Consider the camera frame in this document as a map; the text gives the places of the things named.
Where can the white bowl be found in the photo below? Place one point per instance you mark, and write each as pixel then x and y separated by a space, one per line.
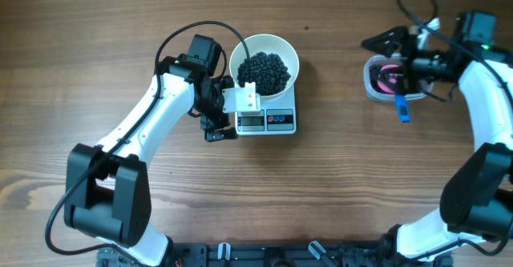
pixel 267 43

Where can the black beans in container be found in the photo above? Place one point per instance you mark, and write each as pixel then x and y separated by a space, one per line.
pixel 374 72

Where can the pink scoop with blue handle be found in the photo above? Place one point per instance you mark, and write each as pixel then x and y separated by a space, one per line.
pixel 388 82

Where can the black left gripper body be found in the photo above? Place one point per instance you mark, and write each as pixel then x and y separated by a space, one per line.
pixel 212 115

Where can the clear plastic container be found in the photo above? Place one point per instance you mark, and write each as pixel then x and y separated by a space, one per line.
pixel 373 93

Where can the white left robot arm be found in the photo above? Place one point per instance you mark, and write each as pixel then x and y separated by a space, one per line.
pixel 107 189

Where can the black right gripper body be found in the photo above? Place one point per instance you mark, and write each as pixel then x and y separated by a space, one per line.
pixel 422 64

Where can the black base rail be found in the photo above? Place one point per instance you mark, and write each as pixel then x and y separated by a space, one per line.
pixel 352 253

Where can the white digital kitchen scale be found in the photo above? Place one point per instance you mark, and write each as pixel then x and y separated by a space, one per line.
pixel 277 116

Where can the black beans in bowl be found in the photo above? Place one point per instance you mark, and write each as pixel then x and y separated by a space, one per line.
pixel 267 71

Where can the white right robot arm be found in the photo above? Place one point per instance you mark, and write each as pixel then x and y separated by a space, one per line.
pixel 473 208

